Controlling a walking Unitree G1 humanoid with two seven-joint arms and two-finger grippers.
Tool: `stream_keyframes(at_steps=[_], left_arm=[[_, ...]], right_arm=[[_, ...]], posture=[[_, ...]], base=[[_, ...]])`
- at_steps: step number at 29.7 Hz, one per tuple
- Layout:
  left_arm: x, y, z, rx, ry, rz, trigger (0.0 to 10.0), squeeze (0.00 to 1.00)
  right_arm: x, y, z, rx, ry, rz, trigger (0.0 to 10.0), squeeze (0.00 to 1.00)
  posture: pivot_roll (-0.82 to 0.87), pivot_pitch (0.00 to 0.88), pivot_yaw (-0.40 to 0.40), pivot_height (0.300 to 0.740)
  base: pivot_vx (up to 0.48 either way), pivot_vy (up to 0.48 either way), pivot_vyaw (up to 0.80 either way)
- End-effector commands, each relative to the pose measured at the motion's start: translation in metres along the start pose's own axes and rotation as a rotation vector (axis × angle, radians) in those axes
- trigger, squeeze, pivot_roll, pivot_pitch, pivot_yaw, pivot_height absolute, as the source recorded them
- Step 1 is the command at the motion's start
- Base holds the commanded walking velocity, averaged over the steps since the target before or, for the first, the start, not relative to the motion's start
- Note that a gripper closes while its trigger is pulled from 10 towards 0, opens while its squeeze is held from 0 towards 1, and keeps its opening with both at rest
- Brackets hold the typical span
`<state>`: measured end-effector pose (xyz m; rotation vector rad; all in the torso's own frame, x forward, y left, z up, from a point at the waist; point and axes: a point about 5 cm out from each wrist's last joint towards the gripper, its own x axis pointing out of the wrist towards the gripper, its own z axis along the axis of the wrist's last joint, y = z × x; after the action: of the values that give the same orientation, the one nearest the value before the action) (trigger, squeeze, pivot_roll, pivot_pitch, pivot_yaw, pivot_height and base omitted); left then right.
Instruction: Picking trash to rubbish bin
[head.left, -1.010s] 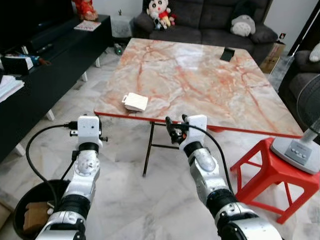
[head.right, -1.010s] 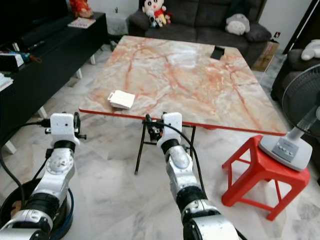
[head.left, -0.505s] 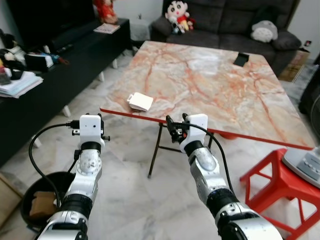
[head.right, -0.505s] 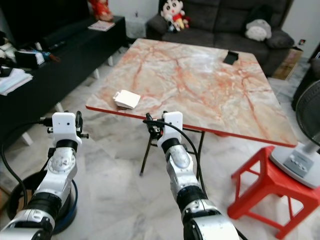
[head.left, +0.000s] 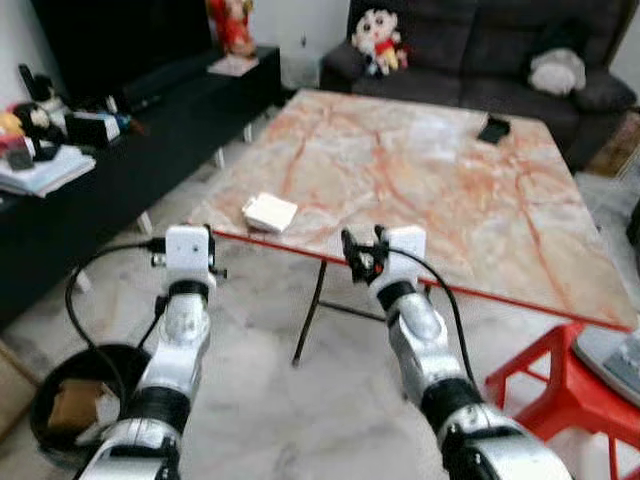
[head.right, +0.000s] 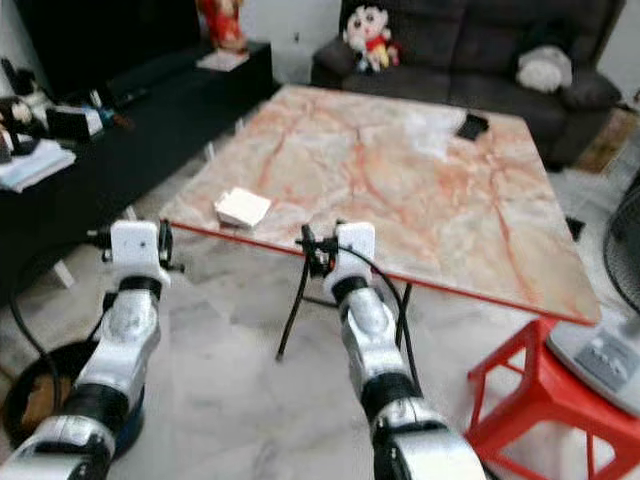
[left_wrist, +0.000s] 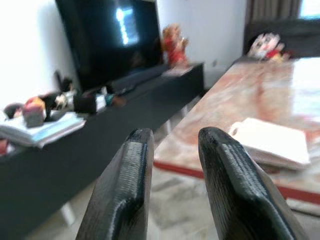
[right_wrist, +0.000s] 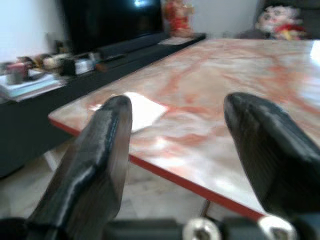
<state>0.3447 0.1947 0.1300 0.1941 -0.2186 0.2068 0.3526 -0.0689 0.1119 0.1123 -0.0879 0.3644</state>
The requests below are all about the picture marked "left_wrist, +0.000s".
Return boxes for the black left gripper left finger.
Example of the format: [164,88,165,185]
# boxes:
[76,128,155,240]

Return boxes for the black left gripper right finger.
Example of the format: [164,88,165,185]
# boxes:
[198,126,307,240]

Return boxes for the black TV cabinet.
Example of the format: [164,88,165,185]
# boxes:
[0,62,205,236]

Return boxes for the teal and orange gadget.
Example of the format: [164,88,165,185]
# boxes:
[104,93,126,107]

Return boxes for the stack of books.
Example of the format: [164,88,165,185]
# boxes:
[0,110,86,149]

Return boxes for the black soundbar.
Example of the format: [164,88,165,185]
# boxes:
[109,63,169,95]

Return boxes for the red and white booklet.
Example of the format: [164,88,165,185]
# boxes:
[161,65,194,76]

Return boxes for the cartoon boy plush doll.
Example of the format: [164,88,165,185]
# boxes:
[249,31,293,61]

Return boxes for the black television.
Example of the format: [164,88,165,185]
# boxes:
[55,0,164,91]

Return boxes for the red and gold doll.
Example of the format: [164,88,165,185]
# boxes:
[161,23,190,67]

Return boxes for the dark grey sofa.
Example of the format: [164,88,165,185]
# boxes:
[243,19,320,60]

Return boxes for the brown curtain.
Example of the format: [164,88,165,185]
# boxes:
[249,0,301,25]

